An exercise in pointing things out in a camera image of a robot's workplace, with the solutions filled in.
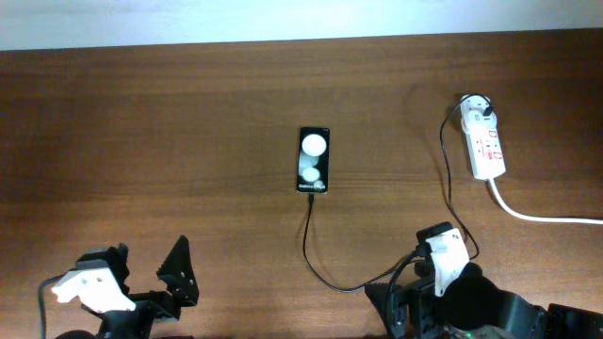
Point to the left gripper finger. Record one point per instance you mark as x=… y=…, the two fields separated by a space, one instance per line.
x=117 y=261
x=177 y=273

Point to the white charger adapter plug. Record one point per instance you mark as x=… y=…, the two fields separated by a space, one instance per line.
x=475 y=121

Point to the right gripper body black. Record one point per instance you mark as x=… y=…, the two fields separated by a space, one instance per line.
x=422 y=293

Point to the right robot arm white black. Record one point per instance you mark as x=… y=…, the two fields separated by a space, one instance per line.
x=473 y=307

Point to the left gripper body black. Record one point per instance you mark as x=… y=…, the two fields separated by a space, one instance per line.
x=139 y=324

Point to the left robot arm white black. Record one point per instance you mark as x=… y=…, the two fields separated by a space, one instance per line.
x=116 y=331

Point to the white power strip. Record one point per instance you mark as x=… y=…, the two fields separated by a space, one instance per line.
x=484 y=149

